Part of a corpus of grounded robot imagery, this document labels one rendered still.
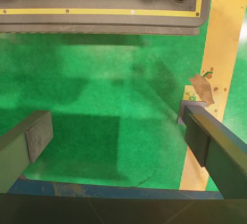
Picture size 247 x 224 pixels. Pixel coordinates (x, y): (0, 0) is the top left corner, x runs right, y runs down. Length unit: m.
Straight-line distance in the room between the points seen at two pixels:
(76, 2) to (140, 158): 0.77
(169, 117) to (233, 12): 0.53
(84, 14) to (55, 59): 0.40
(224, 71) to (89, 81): 0.60
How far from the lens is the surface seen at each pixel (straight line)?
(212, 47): 0.89
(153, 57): 0.81
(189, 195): 0.38
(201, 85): 0.89
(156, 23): 0.49
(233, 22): 0.92
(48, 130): 0.17
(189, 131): 0.16
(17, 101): 0.99
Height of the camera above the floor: 0.80
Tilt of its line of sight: 73 degrees down
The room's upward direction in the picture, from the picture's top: 178 degrees counter-clockwise
